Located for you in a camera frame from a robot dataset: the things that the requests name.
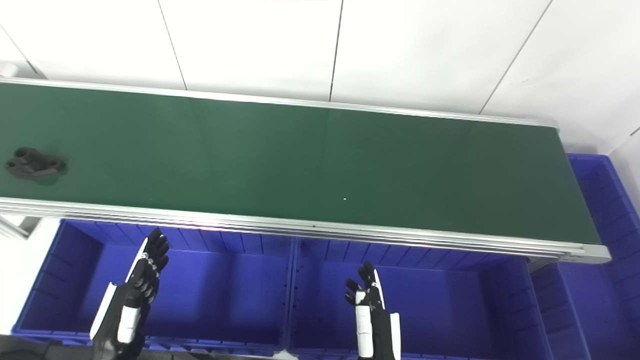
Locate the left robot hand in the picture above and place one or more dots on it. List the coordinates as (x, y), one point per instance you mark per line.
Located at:
(135, 295)

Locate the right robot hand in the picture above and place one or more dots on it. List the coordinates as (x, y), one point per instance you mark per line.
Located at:
(372, 325)

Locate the black flanged metal part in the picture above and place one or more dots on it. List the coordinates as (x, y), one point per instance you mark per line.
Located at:
(32, 165)

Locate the blue plastic bin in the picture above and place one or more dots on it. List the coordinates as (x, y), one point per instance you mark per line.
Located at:
(440, 310)
(225, 295)
(610, 280)

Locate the green conveyor belt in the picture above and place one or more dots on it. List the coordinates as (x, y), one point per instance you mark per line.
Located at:
(300, 228)
(300, 160)

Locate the aluminium conveyor support leg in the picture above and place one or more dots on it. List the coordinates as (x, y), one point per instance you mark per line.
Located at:
(17, 227)

